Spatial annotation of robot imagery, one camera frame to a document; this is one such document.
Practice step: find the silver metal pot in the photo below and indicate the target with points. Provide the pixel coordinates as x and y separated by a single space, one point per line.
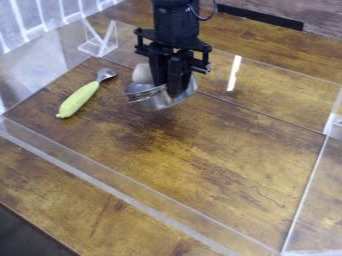
149 98

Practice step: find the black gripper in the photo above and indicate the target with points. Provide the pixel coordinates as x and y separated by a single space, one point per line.
181 63

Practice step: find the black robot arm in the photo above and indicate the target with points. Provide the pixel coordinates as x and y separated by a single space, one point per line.
177 23

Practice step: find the clear acrylic tray wall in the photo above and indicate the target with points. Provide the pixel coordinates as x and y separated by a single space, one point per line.
219 236

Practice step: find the red and white toy mushroom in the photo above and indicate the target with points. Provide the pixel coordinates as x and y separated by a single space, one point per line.
142 73

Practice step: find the clear acrylic triangle bracket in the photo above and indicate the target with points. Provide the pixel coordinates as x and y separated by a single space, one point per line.
98 45

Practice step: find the yellow-green handled scoop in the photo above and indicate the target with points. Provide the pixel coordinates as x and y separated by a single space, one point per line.
82 95

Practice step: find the black strip on table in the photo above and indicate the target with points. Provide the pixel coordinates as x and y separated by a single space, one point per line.
261 17

